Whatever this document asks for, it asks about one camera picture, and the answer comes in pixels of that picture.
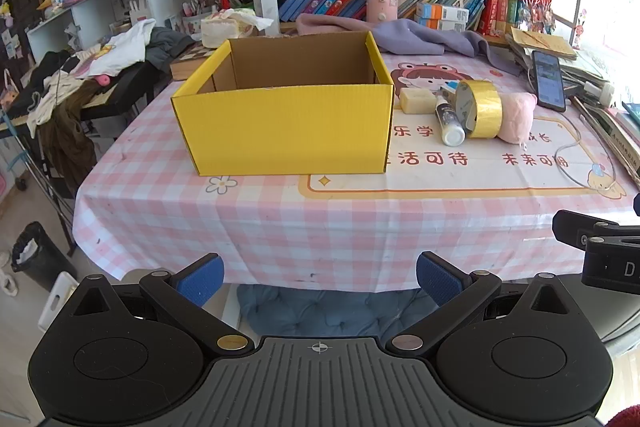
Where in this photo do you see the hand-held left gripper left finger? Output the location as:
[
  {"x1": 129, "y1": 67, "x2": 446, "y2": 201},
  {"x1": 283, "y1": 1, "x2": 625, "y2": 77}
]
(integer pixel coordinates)
[{"x1": 65, "y1": 253, "x2": 256, "y2": 356}]

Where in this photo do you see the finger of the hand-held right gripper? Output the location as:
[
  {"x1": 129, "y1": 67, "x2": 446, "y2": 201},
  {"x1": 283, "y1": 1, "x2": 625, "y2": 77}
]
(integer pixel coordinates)
[{"x1": 552, "y1": 209, "x2": 640, "y2": 252}]

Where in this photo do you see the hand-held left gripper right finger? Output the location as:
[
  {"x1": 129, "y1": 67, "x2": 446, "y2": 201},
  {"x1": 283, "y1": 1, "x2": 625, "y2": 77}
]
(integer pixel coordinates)
[{"x1": 385, "y1": 251, "x2": 573, "y2": 356}]

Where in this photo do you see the pink fluffy sponge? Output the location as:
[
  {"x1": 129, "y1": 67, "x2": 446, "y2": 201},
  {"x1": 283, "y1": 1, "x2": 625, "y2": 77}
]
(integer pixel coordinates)
[{"x1": 495, "y1": 92, "x2": 538, "y2": 144}]

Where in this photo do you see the yellow tape roll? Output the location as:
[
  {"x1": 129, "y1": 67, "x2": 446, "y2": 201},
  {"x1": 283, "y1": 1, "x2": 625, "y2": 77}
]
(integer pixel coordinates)
[{"x1": 454, "y1": 80, "x2": 503, "y2": 140}]

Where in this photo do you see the white spray bottle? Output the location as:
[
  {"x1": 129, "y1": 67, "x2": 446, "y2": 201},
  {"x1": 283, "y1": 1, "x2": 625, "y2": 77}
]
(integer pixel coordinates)
[{"x1": 434, "y1": 91, "x2": 467, "y2": 146}]

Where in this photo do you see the yellow cardboard box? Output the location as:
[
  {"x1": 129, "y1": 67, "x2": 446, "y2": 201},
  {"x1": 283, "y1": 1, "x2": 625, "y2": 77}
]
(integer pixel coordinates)
[{"x1": 171, "y1": 31, "x2": 396, "y2": 178}]

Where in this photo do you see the beige soap bar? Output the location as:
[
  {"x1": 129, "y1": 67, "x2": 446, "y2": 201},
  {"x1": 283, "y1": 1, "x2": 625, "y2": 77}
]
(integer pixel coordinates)
[{"x1": 398, "y1": 88, "x2": 440, "y2": 114}]

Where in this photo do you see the stack of papers and books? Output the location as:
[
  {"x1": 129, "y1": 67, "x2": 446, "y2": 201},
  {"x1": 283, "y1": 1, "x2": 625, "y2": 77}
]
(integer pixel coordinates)
[{"x1": 565, "y1": 47, "x2": 640, "y2": 188}]

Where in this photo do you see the pink checked tablecloth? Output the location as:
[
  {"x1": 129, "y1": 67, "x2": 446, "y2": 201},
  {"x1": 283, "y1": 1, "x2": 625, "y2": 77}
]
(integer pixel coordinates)
[{"x1": 72, "y1": 42, "x2": 640, "y2": 294}]

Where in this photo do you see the blue seat cushion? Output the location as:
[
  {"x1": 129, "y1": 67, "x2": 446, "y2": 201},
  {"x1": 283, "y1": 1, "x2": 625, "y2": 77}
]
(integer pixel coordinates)
[{"x1": 236, "y1": 284, "x2": 441, "y2": 339}]

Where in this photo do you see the white plastic stool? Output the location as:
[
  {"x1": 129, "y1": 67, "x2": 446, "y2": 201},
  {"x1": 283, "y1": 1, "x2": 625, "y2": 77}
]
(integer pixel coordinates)
[{"x1": 37, "y1": 271, "x2": 81, "y2": 333}]

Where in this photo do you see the black smartphone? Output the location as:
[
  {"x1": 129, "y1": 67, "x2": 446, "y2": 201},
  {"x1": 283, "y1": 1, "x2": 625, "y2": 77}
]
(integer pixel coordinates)
[{"x1": 531, "y1": 50, "x2": 567, "y2": 112}]

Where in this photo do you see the red fuzzy clothing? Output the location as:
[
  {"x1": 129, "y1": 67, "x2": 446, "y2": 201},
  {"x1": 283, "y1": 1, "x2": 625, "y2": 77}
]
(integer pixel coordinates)
[{"x1": 602, "y1": 407, "x2": 640, "y2": 427}]

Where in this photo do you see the black trash bin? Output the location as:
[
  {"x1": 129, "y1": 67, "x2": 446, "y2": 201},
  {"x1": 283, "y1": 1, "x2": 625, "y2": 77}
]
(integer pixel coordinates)
[{"x1": 11, "y1": 221, "x2": 78, "y2": 293}]

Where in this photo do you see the kraft paper notebook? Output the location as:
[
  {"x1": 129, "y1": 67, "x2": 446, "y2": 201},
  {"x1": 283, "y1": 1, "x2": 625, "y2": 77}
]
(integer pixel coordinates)
[{"x1": 510, "y1": 27, "x2": 578, "y2": 60}]

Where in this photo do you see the brown garment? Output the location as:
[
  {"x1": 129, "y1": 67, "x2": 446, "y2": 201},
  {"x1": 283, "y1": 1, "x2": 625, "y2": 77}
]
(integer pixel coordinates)
[{"x1": 39, "y1": 79, "x2": 107, "y2": 188}]

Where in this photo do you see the black side table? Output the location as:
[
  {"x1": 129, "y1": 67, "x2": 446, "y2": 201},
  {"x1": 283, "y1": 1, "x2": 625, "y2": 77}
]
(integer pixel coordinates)
[{"x1": 80, "y1": 59, "x2": 173, "y2": 122}]

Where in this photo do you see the checkered wooden box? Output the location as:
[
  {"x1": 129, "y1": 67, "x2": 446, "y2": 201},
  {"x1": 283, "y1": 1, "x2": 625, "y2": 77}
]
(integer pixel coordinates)
[{"x1": 170, "y1": 44, "x2": 221, "y2": 82}]

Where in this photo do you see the row of red books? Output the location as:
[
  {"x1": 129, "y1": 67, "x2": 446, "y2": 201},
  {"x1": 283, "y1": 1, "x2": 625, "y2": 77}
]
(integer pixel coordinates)
[{"x1": 477, "y1": 0, "x2": 553, "y2": 42}]

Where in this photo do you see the lavender cloth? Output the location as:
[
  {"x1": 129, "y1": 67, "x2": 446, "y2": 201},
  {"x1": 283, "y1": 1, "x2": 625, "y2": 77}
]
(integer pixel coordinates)
[{"x1": 372, "y1": 19, "x2": 521, "y2": 75}]

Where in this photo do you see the grey garment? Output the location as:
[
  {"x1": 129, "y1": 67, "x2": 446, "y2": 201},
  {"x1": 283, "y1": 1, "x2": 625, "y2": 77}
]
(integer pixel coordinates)
[{"x1": 145, "y1": 27, "x2": 196, "y2": 70}]

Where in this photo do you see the white orange blue box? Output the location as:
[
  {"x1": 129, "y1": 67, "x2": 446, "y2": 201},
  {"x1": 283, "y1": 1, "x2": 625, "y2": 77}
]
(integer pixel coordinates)
[
  {"x1": 416, "y1": 3, "x2": 470, "y2": 22},
  {"x1": 417, "y1": 19, "x2": 467, "y2": 32}
]

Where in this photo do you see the white printed shirt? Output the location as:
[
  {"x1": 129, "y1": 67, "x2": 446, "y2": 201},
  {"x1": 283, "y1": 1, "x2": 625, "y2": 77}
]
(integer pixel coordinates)
[{"x1": 75, "y1": 19, "x2": 158, "y2": 80}]

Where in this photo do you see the beige tissue pack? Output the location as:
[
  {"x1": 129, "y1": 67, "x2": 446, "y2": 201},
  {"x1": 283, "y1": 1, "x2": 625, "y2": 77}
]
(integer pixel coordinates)
[{"x1": 200, "y1": 8, "x2": 275, "y2": 48}]

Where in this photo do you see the mauve cloth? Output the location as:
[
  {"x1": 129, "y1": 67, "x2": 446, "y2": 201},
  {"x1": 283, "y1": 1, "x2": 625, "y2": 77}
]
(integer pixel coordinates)
[{"x1": 296, "y1": 13, "x2": 383, "y2": 38}]

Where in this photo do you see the white charging cable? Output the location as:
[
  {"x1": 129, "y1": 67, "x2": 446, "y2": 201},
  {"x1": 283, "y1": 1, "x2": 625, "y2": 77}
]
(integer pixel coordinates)
[{"x1": 555, "y1": 109, "x2": 618, "y2": 192}]

